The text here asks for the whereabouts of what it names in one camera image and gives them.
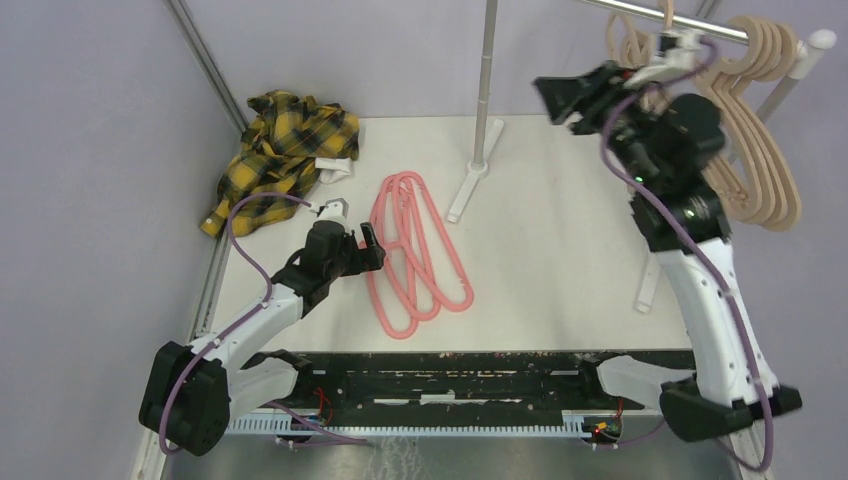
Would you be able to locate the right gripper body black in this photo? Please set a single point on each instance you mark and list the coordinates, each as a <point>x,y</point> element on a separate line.
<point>625,146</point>

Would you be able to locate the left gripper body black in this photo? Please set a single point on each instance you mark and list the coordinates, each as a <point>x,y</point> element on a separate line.
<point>341,266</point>

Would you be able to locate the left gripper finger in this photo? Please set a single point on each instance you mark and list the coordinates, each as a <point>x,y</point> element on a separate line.
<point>367,261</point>
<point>371,245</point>

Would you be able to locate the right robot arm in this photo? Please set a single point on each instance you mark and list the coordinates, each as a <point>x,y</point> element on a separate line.
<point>731,386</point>

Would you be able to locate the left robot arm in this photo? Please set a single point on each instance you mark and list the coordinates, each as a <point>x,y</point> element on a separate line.
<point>195,391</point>

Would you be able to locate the clothes rack metal white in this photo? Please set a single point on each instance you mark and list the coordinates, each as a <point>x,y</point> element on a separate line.
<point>486,132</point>

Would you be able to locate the pink hanger middle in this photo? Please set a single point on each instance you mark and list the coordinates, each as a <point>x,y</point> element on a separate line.
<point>409,223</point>

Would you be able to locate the yellow plaid shirt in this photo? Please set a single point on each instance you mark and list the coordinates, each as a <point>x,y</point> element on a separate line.
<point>278,154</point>

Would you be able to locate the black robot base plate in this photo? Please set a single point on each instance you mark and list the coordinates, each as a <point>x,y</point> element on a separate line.
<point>452,389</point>

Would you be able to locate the white cable duct strip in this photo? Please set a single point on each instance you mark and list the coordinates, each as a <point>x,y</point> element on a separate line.
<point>267,422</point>

